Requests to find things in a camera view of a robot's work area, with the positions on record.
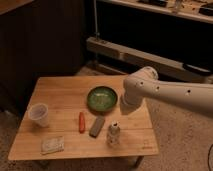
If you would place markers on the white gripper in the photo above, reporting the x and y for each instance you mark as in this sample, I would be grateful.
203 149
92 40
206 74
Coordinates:
127 108

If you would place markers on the white plastic bottle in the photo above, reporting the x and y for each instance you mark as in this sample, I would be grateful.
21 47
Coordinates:
113 133

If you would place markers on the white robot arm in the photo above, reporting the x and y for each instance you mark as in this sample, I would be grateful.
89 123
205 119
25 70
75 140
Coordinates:
197 97

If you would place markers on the green bowl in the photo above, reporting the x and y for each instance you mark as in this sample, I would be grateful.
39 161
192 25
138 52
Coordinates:
102 99

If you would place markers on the grey metal beam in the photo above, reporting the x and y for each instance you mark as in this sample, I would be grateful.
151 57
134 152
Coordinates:
162 65

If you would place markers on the wooden table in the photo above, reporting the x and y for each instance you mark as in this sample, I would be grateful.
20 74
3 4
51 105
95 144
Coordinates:
66 100

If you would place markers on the vertical metal pole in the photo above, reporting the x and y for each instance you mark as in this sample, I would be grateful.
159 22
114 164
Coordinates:
97 34

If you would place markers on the background shelf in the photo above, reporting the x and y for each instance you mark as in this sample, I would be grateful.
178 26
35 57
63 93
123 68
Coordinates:
187 9

